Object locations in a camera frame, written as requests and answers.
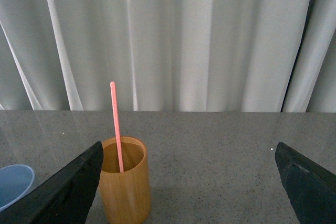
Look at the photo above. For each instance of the bamboo chopstick holder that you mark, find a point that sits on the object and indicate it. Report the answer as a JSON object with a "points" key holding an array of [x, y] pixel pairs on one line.
{"points": [[125, 196]]}

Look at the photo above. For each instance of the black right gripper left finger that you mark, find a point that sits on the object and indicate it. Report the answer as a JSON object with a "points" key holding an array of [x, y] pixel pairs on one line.
{"points": [[66, 197]]}

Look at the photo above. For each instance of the blue plastic cup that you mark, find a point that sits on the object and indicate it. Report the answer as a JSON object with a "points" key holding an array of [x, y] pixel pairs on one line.
{"points": [[16, 182]]}

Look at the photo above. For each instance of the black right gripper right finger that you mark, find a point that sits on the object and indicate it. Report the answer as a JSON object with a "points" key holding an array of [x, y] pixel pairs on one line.
{"points": [[309, 187]]}

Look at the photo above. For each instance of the white curtain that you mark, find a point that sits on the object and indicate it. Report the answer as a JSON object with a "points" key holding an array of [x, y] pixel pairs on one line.
{"points": [[180, 55]]}

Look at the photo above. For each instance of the pink chopstick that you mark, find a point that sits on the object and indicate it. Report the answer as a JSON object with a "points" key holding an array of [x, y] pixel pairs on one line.
{"points": [[116, 124]]}

